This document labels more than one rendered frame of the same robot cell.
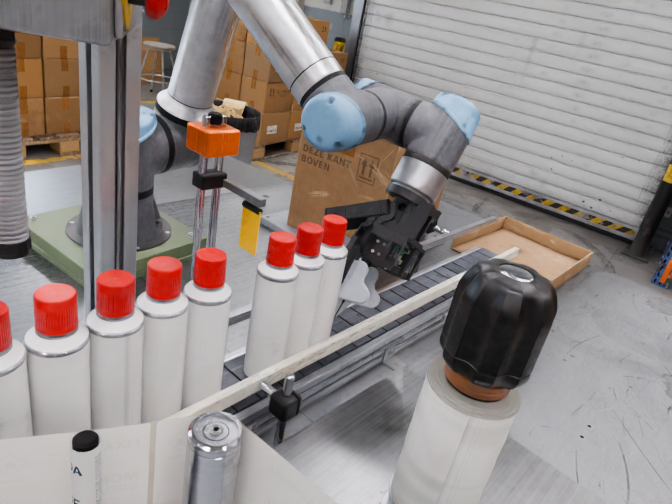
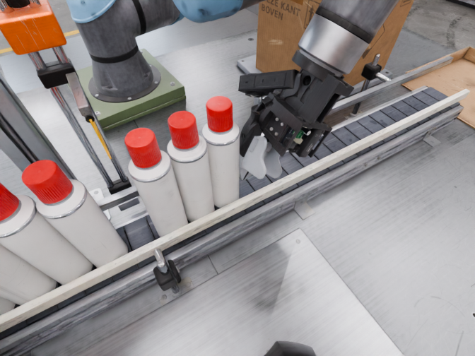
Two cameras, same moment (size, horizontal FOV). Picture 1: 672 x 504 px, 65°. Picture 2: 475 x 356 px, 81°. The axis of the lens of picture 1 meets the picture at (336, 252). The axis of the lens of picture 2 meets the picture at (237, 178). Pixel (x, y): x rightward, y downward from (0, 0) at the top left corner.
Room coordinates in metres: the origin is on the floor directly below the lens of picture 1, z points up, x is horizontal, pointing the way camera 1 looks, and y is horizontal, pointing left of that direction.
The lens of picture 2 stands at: (0.40, -0.12, 1.29)
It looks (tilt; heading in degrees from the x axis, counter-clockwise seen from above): 51 degrees down; 22
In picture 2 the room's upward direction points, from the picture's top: straight up
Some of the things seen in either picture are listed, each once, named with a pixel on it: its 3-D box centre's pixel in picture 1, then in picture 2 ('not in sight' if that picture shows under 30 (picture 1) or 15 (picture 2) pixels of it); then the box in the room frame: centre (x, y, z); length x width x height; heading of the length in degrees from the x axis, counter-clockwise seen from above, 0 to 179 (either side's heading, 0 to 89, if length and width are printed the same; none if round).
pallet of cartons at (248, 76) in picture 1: (271, 79); not in sight; (4.95, 0.89, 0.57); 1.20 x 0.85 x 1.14; 151
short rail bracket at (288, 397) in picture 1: (284, 412); (169, 278); (0.49, 0.02, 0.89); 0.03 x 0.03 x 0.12; 53
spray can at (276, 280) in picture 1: (272, 308); (160, 191); (0.57, 0.06, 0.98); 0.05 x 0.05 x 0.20
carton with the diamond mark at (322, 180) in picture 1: (373, 177); (331, 20); (1.21, -0.05, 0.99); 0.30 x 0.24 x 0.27; 150
